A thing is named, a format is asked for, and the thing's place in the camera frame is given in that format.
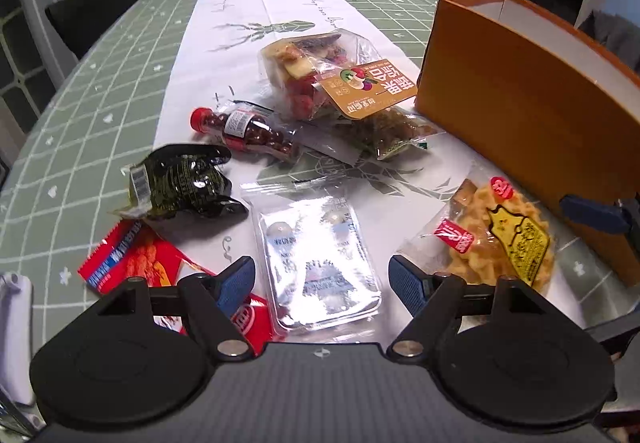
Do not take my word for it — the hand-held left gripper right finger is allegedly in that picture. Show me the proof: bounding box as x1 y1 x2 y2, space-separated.
387 254 551 360

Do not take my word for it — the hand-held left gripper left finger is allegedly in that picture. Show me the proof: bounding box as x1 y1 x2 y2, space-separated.
95 255 258 360

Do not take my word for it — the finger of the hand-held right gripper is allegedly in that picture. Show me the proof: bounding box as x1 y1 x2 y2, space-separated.
559 194 640 235

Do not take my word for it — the silver white snack packet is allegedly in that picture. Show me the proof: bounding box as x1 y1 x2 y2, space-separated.
241 180 383 336

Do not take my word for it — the yellow waffle packet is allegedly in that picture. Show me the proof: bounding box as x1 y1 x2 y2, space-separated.
405 163 566 304

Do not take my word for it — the red snack packet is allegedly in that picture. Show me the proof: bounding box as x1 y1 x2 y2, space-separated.
77 219 273 356

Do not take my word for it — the orange cardboard box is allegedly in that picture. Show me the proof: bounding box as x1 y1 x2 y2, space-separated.
415 0 640 289

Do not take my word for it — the mixed dried fruit bag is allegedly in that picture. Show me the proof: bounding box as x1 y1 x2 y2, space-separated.
259 32 418 121

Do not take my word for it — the dark green snack packet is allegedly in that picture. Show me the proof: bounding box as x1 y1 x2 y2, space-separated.
112 143 249 224

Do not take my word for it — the small cola bottle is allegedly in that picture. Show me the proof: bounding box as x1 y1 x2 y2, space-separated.
190 99 301 164

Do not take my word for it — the clear raisin packet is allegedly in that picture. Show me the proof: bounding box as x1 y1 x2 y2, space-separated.
300 106 441 164

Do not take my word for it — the white deer print table runner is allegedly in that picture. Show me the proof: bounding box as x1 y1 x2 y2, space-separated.
162 0 501 344

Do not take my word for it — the white plastic object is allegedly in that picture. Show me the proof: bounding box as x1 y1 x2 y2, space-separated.
0 272 35 406

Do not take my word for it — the green checked tablecloth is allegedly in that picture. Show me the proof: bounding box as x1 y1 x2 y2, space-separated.
0 0 640 374

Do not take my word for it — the black chair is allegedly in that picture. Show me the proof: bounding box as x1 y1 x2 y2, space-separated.
45 0 150 60

